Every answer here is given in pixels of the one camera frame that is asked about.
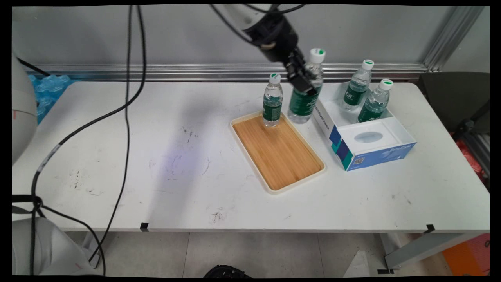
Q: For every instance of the red bag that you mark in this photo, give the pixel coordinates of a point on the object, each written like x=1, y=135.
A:
x=469, y=158

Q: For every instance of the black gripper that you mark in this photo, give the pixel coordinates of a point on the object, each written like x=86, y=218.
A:
x=276, y=39

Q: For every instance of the black round object on floor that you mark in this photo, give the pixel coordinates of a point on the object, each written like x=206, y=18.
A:
x=227, y=272

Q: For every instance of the diagonal aluminium profile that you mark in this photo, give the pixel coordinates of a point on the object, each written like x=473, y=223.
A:
x=450, y=41

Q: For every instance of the green label water bottle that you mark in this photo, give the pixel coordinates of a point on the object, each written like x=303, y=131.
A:
x=357, y=92
x=272, y=103
x=302, y=107
x=375, y=103

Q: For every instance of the wooden tray with cream rim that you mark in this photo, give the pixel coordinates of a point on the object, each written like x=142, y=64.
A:
x=278, y=152

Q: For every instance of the white table leg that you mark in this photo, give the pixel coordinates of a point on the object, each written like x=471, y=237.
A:
x=422, y=248

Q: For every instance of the grey metal frame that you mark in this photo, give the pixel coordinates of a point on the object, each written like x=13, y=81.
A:
x=479, y=150

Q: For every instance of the blue wrapped water bottle pack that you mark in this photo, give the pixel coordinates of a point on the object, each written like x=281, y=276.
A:
x=51, y=90

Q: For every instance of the orange box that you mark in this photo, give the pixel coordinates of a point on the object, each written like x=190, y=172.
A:
x=467, y=256

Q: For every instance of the white and blue cardboard box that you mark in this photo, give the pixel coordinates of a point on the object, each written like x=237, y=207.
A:
x=372, y=150

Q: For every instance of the black tape marker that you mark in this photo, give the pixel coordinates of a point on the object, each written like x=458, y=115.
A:
x=144, y=226
x=430, y=228

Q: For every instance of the horizontal aluminium rail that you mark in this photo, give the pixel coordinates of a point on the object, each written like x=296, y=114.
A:
x=156, y=72

